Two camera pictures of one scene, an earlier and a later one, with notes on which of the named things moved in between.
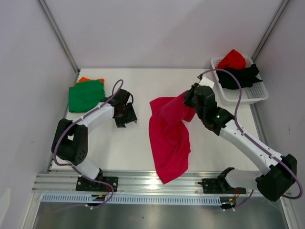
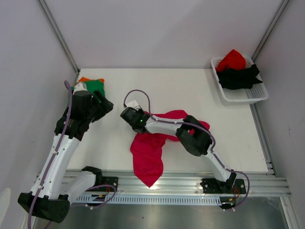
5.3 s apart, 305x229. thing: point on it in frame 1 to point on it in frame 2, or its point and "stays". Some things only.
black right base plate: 213,185 stays
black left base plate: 84,184 stays
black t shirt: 246,77 stays
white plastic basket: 249,94 stays
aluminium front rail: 190,182 stays
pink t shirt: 169,148 to 147,149
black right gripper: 190,96 to 126,114
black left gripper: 131,117 to 105,107
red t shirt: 233,59 stays
